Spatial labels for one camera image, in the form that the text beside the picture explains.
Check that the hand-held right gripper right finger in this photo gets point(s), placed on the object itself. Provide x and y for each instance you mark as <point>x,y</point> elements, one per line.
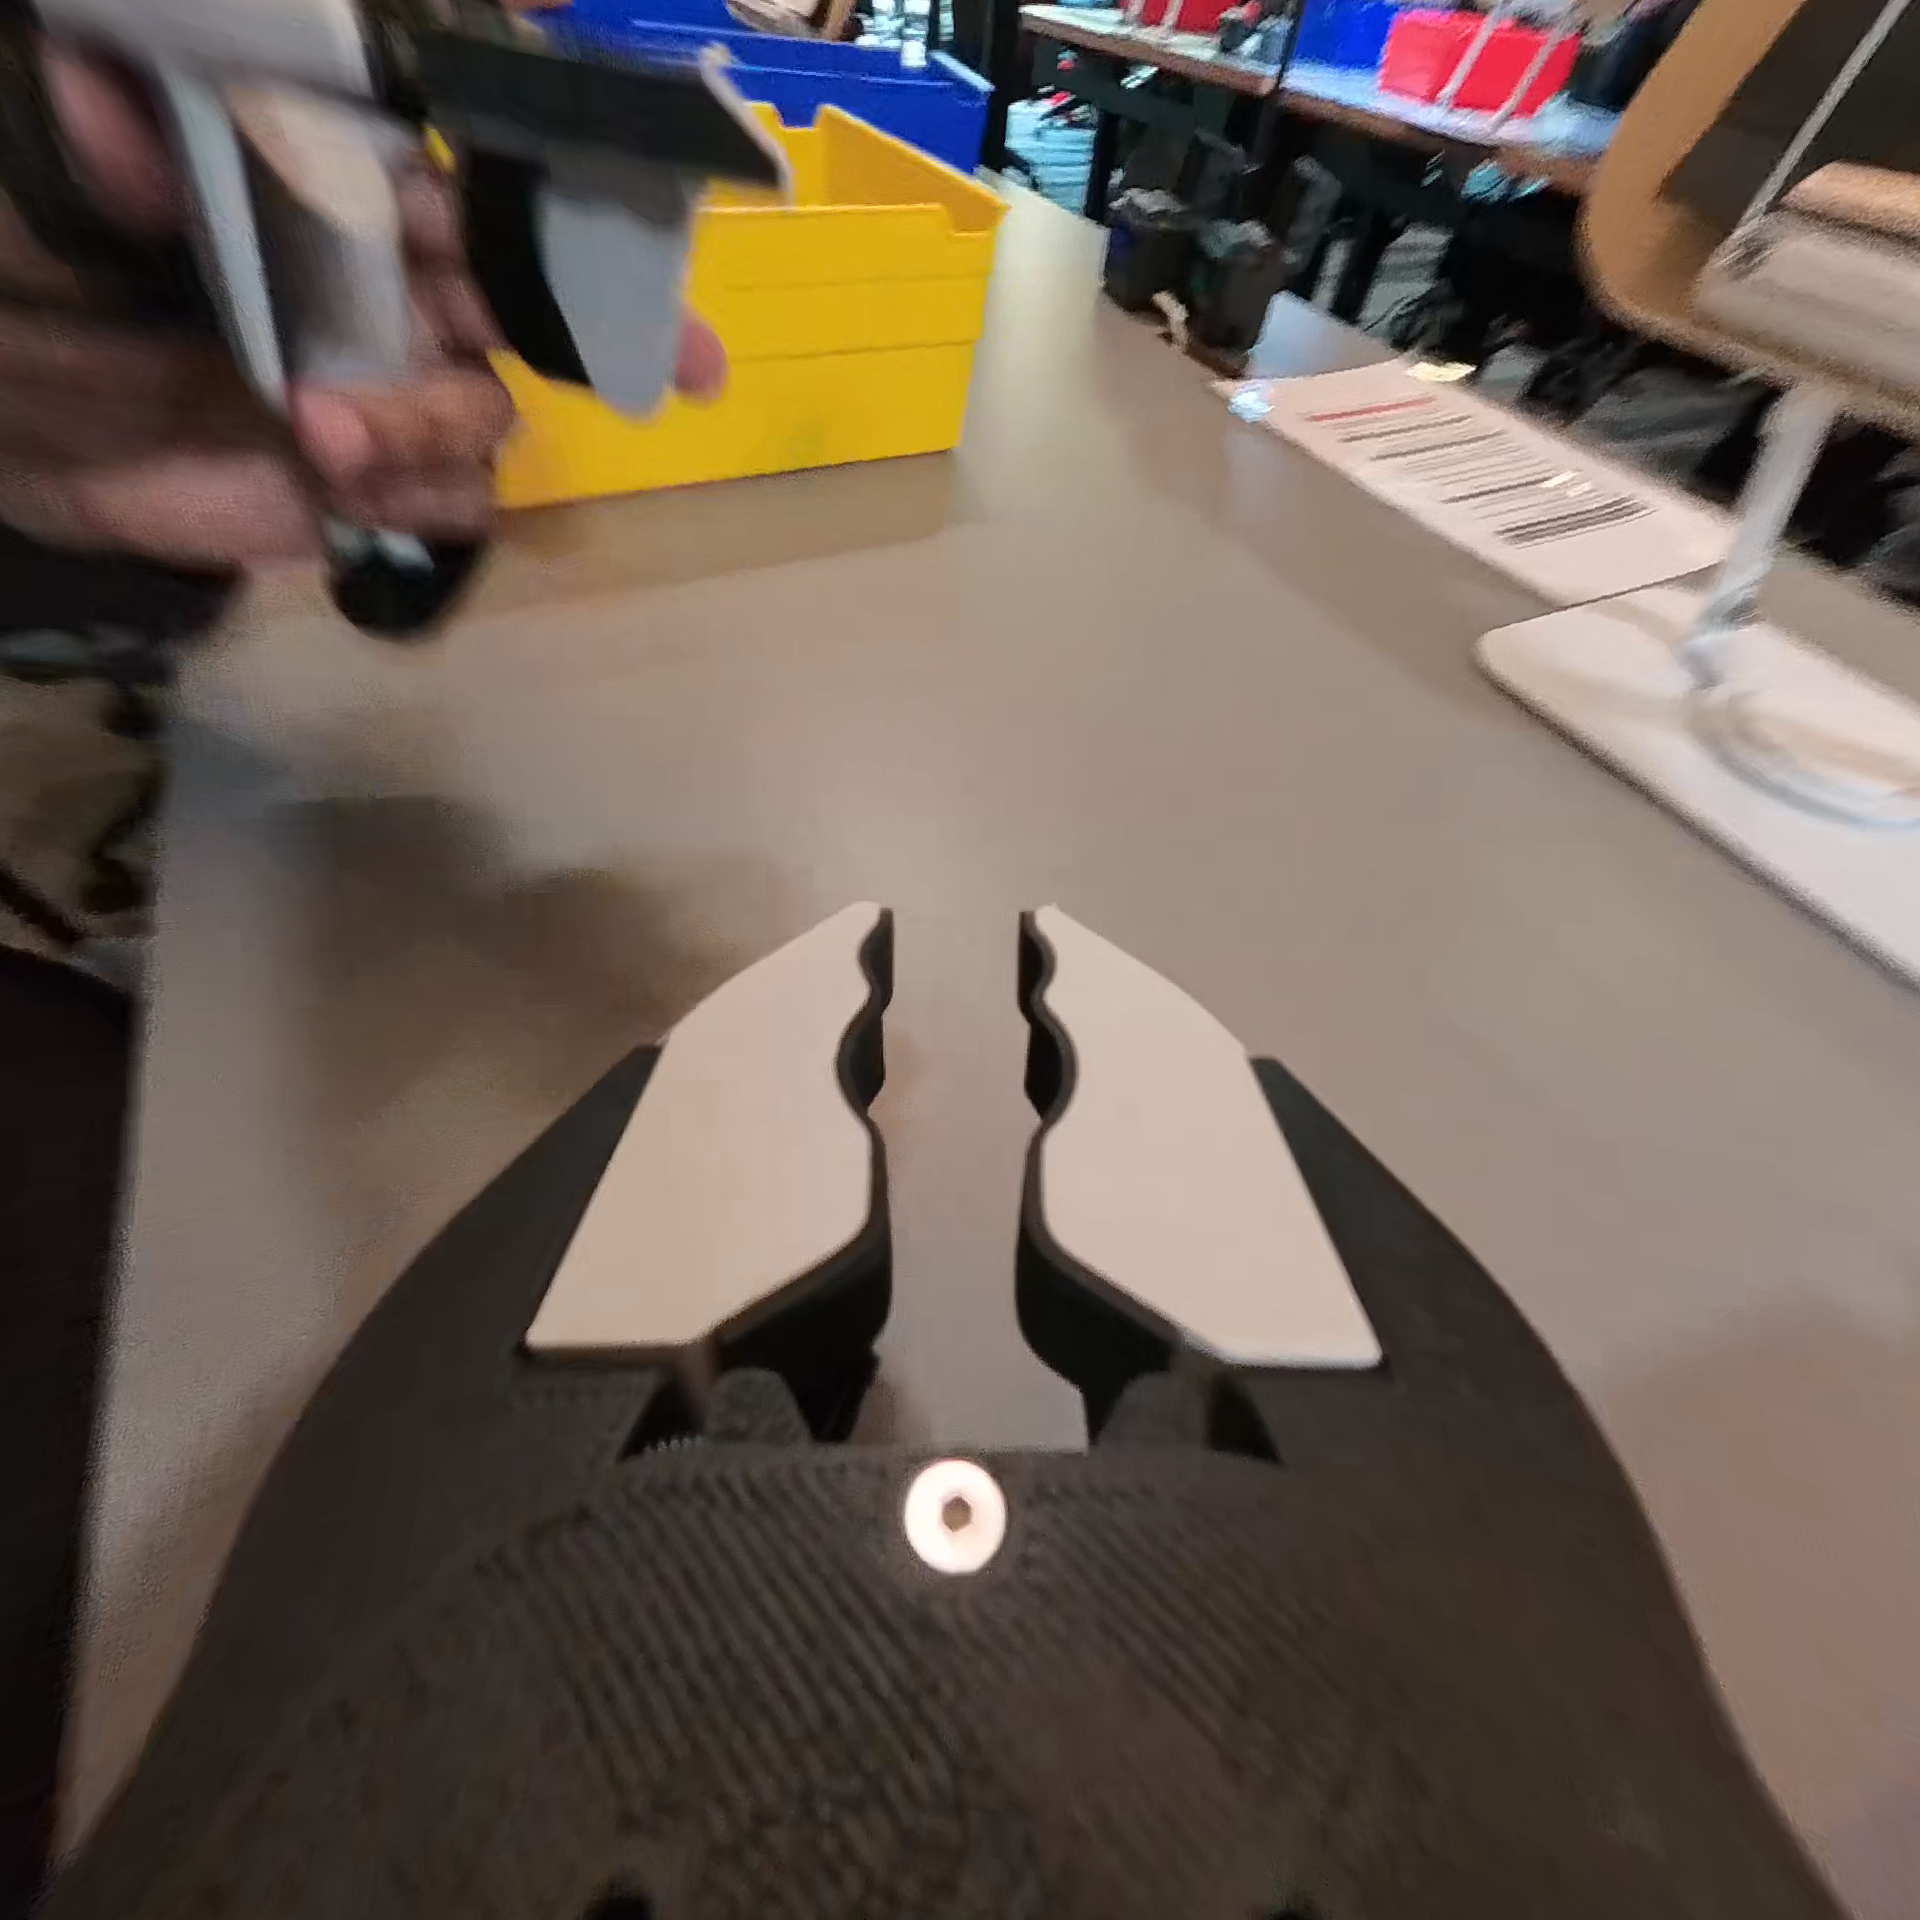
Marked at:
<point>1187,1200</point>

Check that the person's left hand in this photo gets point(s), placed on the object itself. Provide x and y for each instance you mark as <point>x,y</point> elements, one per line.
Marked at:
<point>391,449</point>

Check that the blue plastic bin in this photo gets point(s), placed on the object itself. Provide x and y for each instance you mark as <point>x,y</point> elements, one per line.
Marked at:
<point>900,89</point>
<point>631,15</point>
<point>1342,30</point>

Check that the long wooden top table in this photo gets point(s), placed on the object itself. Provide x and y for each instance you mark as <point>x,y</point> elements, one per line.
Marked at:
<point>1351,98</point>

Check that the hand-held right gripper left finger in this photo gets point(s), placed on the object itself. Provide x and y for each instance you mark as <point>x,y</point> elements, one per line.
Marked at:
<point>720,1200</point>

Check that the black charger box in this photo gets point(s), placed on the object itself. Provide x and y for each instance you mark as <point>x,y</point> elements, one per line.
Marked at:
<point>1238,283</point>
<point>1148,247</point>

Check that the yellow plastic bin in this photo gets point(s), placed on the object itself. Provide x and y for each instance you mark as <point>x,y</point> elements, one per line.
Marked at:
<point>840,300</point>

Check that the red plastic bin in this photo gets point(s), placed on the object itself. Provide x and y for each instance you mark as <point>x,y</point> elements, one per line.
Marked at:
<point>1478,61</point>
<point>1187,12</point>

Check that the printed paper sheet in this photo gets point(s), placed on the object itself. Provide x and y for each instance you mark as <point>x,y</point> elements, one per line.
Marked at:
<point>1471,465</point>

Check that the white tablet stand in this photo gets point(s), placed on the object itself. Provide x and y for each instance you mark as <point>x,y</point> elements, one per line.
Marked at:
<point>1621,706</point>

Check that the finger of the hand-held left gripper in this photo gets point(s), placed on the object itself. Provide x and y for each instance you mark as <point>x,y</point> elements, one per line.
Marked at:
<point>617,300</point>
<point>600,112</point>

